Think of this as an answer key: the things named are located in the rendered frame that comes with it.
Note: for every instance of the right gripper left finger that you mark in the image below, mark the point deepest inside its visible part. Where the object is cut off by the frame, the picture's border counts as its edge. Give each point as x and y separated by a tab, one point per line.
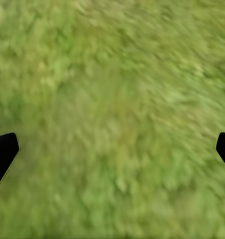
8	150

